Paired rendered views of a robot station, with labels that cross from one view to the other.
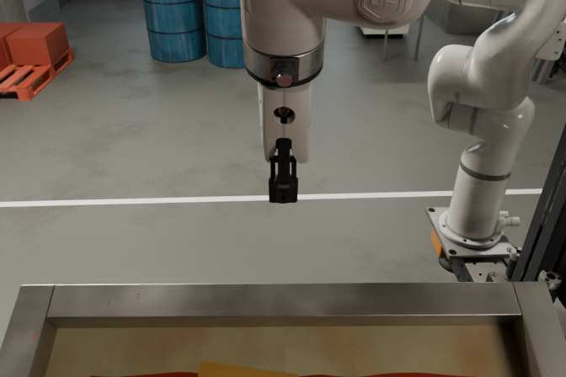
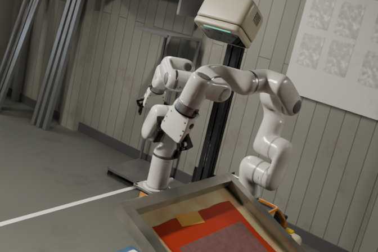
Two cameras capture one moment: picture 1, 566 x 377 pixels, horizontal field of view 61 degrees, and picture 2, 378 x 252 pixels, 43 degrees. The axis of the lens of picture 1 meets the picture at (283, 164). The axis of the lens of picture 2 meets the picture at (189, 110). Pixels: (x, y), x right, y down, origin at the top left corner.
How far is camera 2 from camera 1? 1.32 m
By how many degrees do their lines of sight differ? 53
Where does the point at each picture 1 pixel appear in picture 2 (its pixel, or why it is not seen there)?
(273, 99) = (190, 121)
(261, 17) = (197, 99)
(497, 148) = (173, 144)
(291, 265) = not seen: outside the picture
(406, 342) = (211, 196)
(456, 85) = not seen: hidden behind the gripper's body
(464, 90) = not seen: hidden behind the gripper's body
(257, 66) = (188, 112)
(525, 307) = (231, 178)
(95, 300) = (143, 201)
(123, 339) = (150, 215)
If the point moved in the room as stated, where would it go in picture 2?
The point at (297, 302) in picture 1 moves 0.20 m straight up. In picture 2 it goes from (189, 189) to (203, 131)
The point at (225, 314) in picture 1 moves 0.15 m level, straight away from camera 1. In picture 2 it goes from (177, 196) to (138, 179)
